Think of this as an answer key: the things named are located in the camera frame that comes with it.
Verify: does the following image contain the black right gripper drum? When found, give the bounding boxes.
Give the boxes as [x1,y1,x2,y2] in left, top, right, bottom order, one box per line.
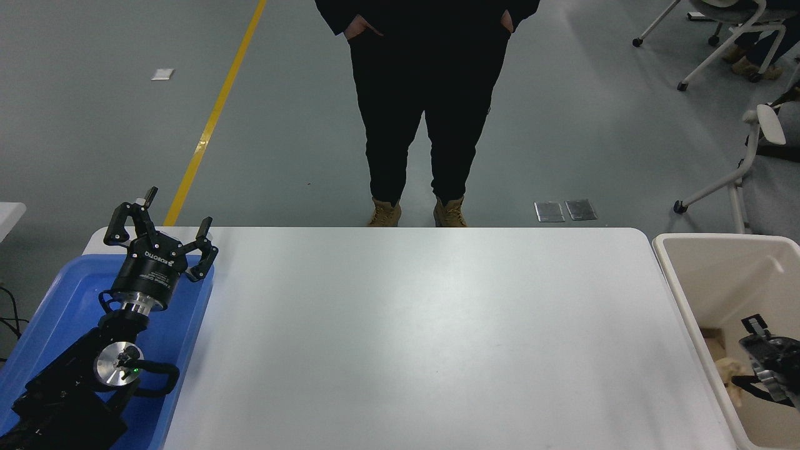
[774,336,800,410]

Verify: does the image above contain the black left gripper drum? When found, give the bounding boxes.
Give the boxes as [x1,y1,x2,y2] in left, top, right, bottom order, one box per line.
[111,230,189,311]

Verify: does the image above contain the tan paper ball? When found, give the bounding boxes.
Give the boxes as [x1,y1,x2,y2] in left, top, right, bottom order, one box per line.
[714,356,746,408]

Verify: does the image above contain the standing person's right hand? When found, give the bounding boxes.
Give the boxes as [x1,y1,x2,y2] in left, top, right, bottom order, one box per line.
[346,16,384,41]

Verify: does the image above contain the large pale plastic bin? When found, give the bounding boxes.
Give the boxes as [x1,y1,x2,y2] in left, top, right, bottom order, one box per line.
[652,233,800,450]

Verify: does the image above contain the blue plastic tray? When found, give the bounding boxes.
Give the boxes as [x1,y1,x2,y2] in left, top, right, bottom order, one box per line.
[0,253,215,450]

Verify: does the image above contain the white office chair black seat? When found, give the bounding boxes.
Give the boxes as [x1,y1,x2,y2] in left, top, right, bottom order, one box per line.
[674,87,800,234]

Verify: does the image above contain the standing person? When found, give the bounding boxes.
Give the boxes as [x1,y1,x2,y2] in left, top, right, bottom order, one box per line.
[314,0,541,228]

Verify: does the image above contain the seated person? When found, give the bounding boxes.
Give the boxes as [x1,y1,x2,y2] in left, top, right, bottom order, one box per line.
[722,0,800,83]

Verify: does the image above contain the white office chair grey seat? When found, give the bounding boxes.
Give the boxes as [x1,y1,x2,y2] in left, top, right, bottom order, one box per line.
[632,0,787,93]

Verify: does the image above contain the black floor cables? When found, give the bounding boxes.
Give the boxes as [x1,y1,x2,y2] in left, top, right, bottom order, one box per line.
[0,284,30,363]

